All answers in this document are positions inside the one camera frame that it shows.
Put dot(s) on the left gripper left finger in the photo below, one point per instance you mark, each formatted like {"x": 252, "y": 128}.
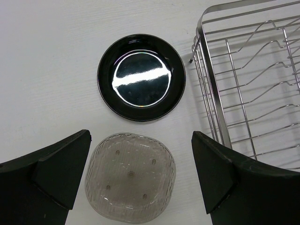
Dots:
{"x": 40, "y": 188}

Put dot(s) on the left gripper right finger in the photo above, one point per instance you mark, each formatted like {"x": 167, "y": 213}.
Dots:
{"x": 238, "y": 190}

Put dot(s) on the black round plate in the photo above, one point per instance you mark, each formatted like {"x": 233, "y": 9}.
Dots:
{"x": 141, "y": 77}

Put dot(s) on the left clear glass plate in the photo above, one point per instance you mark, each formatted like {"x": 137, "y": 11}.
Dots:
{"x": 130, "y": 178}

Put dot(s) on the chrome wire dish rack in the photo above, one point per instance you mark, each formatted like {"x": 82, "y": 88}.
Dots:
{"x": 247, "y": 57}

